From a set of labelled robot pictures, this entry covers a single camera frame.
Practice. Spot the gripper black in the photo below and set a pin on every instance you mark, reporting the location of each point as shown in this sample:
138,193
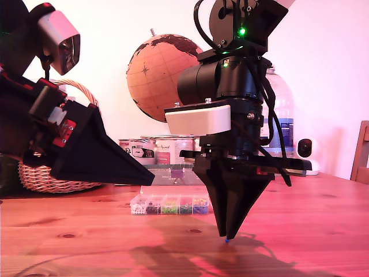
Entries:
245,138

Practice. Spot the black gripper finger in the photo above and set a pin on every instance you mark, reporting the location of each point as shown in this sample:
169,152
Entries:
109,178
95,150

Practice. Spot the white can with black graphic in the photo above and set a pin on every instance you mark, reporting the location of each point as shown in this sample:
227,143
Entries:
141,147

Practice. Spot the printed cardboard can tray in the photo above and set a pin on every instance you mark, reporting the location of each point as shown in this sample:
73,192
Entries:
161,173

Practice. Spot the clear plastic pin organiser box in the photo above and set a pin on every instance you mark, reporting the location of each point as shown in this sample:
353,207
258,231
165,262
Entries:
173,209

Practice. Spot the white can with flag print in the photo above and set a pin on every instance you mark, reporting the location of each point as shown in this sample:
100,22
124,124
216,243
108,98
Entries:
197,144

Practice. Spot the white can with pink label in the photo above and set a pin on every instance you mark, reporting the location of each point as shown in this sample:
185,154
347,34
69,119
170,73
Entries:
173,150

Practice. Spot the cork globe on metal stand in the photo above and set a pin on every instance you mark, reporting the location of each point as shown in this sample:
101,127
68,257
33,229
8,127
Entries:
155,80

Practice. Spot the large clear water bottle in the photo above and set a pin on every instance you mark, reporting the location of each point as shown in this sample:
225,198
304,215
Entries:
284,98

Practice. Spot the wooden chair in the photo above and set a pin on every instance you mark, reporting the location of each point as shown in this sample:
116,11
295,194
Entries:
360,173

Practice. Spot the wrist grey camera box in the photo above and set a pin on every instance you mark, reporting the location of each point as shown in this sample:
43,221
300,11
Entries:
201,119
54,34

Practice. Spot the small white round camera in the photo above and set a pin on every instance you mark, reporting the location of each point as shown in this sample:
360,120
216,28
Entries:
307,147

